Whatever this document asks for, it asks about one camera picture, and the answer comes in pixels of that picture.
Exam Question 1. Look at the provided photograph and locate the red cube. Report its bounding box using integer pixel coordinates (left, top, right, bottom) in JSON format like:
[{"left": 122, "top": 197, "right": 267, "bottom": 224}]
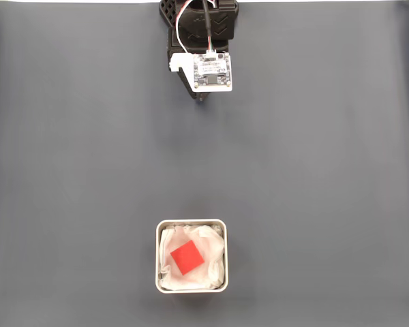
[{"left": 170, "top": 239, "right": 205, "bottom": 275}]

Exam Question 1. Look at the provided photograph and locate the square beige box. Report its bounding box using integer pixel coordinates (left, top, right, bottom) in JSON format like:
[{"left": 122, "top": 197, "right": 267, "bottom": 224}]
[{"left": 155, "top": 218, "right": 229, "bottom": 294}]

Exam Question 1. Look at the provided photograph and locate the grey table mat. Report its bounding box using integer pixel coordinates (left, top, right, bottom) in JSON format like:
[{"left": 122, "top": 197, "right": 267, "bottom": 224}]
[{"left": 0, "top": 1, "right": 409, "bottom": 327}]

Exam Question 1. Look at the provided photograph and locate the camera board on white mount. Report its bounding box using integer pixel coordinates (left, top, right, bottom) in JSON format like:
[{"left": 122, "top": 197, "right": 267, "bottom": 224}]
[{"left": 170, "top": 50, "right": 233, "bottom": 93}]

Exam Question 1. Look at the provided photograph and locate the black camera cable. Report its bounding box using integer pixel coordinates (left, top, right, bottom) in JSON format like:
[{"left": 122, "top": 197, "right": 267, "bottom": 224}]
[{"left": 200, "top": 0, "right": 213, "bottom": 52}]

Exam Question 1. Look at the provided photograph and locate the white servo wire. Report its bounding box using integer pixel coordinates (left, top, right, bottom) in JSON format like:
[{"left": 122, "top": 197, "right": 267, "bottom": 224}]
[{"left": 175, "top": 0, "right": 196, "bottom": 55}]

